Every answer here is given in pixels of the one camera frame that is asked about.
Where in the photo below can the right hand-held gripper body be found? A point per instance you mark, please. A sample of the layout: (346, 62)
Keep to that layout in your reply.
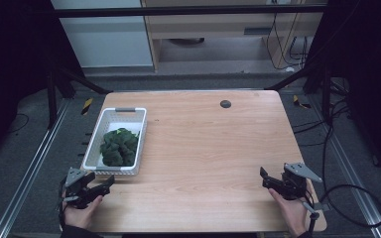
(294, 183)

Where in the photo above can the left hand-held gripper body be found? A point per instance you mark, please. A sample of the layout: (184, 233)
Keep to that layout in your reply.
(76, 188)

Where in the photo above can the white plastic basket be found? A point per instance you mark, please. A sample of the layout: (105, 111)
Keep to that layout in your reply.
(96, 158)

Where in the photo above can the dark green cloth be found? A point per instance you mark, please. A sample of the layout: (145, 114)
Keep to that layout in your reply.
(119, 147)

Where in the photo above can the person's left hand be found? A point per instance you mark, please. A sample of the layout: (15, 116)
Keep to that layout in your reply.
(81, 214)

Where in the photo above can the person's right hand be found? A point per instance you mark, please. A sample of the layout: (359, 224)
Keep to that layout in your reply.
(289, 211)

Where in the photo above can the yellow black striped tape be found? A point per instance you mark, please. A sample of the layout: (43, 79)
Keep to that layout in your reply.
(299, 102)
(87, 106)

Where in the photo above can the grey round table grommet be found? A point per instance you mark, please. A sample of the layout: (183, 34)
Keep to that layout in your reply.
(225, 104)

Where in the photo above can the black metal stand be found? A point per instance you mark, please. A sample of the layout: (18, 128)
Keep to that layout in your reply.
(52, 99)
(325, 95)

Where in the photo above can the dark curtain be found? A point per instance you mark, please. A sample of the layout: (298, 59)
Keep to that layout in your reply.
(373, 82)
(10, 66)

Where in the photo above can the white cabinet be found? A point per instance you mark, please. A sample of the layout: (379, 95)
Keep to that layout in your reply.
(105, 36)

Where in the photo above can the light wooden desk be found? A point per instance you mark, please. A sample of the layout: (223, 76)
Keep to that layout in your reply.
(211, 26)

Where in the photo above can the metal floor rail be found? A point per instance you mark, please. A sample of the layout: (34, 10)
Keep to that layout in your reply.
(29, 172)
(354, 178)

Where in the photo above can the black horizontal frame bar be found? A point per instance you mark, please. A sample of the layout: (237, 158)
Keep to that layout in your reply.
(178, 11)

